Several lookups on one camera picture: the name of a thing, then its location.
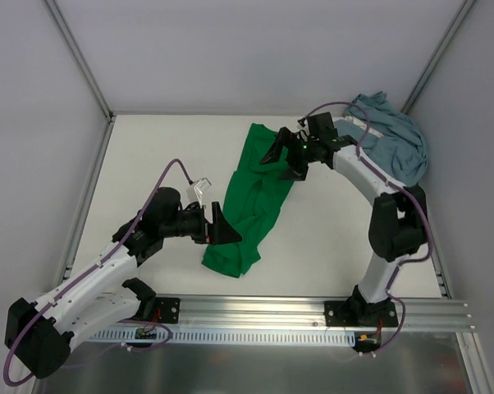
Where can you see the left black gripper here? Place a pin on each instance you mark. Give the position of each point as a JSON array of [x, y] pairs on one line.
[[208, 229]]

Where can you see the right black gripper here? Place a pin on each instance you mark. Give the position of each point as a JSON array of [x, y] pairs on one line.
[[295, 152]]

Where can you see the green t shirt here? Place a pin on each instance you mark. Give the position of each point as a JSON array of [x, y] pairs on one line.
[[252, 205]]

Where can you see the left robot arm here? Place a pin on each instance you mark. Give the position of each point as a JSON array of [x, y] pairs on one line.
[[42, 334]]

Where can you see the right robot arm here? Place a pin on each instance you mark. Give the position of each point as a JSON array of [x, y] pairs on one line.
[[398, 224]]

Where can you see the blue grey t shirt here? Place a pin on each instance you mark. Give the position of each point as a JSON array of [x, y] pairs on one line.
[[392, 140]]

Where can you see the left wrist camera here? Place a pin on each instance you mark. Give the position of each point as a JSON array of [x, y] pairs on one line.
[[196, 190]]

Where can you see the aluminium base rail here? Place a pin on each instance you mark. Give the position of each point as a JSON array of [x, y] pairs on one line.
[[270, 312]]

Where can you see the white slotted cable duct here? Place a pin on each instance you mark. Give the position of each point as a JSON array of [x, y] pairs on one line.
[[229, 336]]

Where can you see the right aluminium frame post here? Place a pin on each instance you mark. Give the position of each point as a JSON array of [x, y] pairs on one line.
[[452, 30]]

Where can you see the aluminium frame post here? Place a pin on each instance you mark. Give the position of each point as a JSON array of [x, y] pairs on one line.
[[452, 30], [72, 46]]

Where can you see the left aluminium frame post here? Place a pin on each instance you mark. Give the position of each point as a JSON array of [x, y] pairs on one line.
[[72, 46]]

